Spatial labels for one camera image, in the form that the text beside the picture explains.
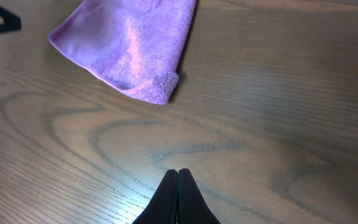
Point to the purple microfiber cloth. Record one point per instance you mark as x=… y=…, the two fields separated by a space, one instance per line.
x=133 y=46

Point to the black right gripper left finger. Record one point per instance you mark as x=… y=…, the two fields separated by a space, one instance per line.
x=162 y=208

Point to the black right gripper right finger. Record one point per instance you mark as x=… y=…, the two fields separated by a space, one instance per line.
x=192 y=208

